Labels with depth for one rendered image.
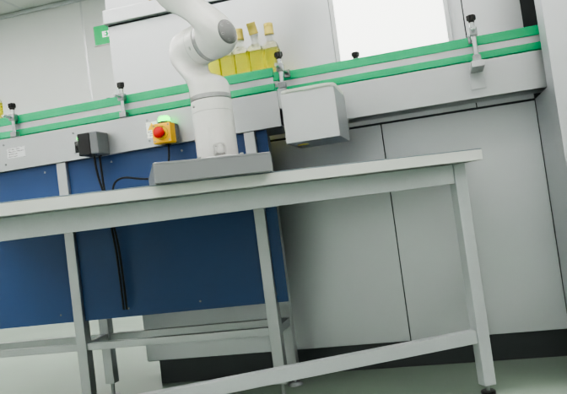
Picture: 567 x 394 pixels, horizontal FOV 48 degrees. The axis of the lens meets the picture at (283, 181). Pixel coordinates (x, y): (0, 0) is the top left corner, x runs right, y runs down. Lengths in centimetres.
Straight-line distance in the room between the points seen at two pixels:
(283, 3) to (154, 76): 61
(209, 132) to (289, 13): 86
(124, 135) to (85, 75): 399
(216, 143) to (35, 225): 52
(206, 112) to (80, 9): 476
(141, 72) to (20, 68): 409
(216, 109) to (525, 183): 117
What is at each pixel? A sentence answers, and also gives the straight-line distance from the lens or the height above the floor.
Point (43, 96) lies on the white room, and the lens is 657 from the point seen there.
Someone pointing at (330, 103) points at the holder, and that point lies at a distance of 197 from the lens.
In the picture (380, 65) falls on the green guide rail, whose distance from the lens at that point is 227.
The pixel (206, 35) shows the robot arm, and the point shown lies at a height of 115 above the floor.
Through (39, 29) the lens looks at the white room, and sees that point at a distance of 672.
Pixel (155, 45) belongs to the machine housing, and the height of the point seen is 138.
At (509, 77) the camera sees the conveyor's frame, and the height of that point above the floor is 98.
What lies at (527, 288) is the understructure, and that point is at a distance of 245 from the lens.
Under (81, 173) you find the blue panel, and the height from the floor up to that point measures 87.
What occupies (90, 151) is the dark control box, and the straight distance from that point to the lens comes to 236.
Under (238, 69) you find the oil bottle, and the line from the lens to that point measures 238.
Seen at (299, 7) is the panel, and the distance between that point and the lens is 253.
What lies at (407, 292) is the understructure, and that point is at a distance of 244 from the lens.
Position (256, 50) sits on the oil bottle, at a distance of 238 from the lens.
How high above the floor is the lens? 63
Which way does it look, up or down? 3 degrees up
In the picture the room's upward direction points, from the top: 7 degrees counter-clockwise
